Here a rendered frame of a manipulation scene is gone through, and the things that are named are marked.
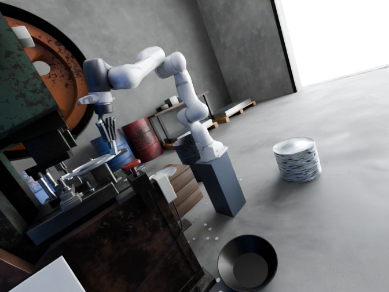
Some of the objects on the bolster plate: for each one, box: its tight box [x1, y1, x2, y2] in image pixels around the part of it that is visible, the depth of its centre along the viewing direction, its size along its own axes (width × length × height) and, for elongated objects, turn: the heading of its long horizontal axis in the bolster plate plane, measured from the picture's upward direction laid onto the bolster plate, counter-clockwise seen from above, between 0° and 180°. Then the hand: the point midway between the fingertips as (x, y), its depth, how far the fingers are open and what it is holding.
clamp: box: [57, 178, 82, 212], centre depth 70 cm, size 6×17×10 cm, turn 89°
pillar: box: [37, 177, 57, 200], centre depth 73 cm, size 2×2×14 cm
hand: (112, 148), depth 85 cm, fingers closed
